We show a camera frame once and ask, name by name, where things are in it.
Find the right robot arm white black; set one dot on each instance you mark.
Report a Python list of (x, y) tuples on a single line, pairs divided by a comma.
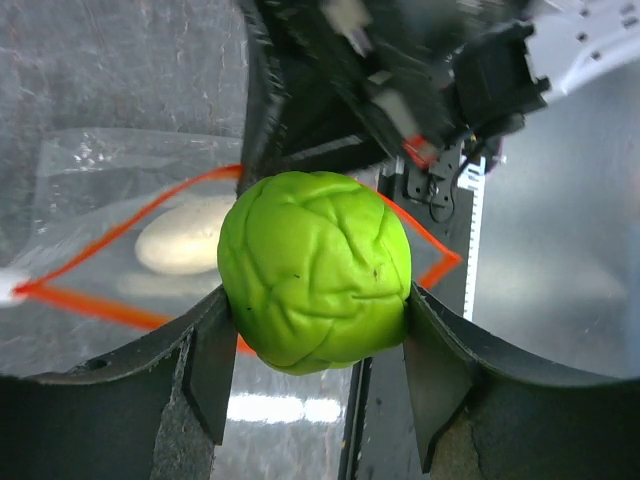
[(533, 58)]

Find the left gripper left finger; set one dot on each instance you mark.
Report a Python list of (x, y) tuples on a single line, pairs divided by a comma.
[(155, 408)]

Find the green toy cabbage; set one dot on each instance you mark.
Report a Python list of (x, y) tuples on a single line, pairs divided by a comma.
[(317, 271)]

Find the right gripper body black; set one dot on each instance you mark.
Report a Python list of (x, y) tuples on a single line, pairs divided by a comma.
[(343, 85)]

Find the clear zip top bag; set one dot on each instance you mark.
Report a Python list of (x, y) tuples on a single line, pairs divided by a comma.
[(97, 189)]

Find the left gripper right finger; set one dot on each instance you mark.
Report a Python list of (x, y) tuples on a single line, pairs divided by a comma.
[(527, 417)]

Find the white toy radish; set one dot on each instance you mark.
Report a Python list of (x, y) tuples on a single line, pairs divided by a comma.
[(184, 239)]

